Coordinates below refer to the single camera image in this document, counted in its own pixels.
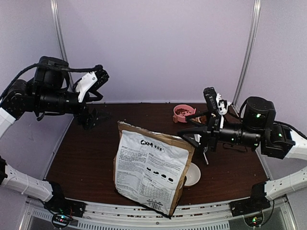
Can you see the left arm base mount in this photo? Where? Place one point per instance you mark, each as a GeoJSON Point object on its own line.
{"type": "Point", "coordinates": [62, 209]}

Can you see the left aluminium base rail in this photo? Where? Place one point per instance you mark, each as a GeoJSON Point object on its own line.
{"type": "Point", "coordinates": [56, 148]}

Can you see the white ceramic bowl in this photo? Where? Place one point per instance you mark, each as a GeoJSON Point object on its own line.
{"type": "Point", "coordinates": [193, 175]}

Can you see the right aluminium corner post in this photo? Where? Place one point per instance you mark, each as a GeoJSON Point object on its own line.
{"type": "Point", "coordinates": [255, 18]}

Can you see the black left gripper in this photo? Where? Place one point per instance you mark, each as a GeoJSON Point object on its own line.
{"type": "Point", "coordinates": [89, 121]}

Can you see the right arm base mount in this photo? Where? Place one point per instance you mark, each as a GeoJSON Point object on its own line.
{"type": "Point", "coordinates": [252, 208]}

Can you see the pink pet bowl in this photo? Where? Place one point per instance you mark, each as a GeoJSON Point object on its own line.
{"type": "Point", "coordinates": [181, 111]}

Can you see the front aluminium frame rail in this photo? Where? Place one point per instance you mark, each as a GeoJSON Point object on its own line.
{"type": "Point", "coordinates": [204, 206]}

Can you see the left aluminium corner post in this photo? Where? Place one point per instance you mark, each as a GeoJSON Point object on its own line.
{"type": "Point", "coordinates": [57, 25]}

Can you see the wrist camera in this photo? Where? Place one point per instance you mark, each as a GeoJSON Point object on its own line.
{"type": "Point", "coordinates": [216, 104]}
{"type": "Point", "coordinates": [91, 81]}

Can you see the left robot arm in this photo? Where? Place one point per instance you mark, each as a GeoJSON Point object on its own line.
{"type": "Point", "coordinates": [35, 108]}

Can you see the metal food scoop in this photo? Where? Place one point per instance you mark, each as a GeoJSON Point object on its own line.
{"type": "Point", "coordinates": [204, 150]}

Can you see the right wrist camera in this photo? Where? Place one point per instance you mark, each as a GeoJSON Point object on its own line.
{"type": "Point", "coordinates": [216, 104]}

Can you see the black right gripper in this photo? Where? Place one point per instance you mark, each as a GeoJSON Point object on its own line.
{"type": "Point", "coordinates": [211, 134]}

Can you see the cream pet bowl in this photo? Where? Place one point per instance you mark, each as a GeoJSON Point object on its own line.
{"type": "Point", "coordinates": [200, 118]}

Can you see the aluminium corner post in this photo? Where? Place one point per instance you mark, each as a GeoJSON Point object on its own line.
{"type": "Point", "coordinates": [57, 25]}
{"type": "Point", "coordinates": [255, 18]}

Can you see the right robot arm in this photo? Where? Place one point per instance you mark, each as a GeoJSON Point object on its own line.
{"type": "Point", "coordinates": [257, 129]}

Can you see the dog food bag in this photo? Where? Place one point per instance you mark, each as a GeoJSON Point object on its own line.
{"type": "Point", "coordinates": [150, 168]}

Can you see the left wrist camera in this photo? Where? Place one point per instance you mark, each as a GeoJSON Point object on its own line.
{"type": "Point", "coordinates": [91, 81]}

